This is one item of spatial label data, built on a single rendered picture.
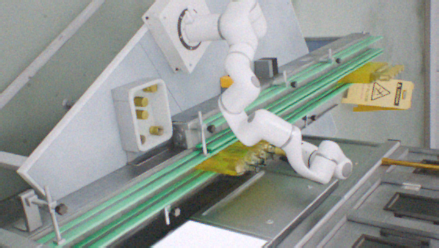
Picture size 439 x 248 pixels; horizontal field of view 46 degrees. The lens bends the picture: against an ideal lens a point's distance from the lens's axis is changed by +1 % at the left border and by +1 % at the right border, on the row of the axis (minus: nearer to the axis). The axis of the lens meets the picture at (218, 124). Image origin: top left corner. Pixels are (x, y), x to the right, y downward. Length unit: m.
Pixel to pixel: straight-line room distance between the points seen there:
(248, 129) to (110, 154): 0.51
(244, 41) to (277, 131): 0.31
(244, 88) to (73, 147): 0.58
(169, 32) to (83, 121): 0.44
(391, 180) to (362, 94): 3.21
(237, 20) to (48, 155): 0.72
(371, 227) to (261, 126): 0.50
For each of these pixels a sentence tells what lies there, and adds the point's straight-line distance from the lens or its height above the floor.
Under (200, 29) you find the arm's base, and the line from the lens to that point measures 1.88.
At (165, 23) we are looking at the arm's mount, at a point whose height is 0.83.
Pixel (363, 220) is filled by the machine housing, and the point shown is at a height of 1.49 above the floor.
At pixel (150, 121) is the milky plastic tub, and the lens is 1.90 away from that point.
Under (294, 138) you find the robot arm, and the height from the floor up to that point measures 1.33.
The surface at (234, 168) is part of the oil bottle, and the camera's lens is 1.83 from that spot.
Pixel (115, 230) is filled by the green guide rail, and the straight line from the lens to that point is 1.63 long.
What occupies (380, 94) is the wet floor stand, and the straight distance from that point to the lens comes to 5.19.
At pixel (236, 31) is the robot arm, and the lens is 1.65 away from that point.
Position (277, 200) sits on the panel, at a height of 1.19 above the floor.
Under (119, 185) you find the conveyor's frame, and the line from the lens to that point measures 1.69.
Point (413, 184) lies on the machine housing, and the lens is 2.03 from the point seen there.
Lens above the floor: 2.09
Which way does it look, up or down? 37 degrees down
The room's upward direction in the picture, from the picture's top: 96 degrees clockwise
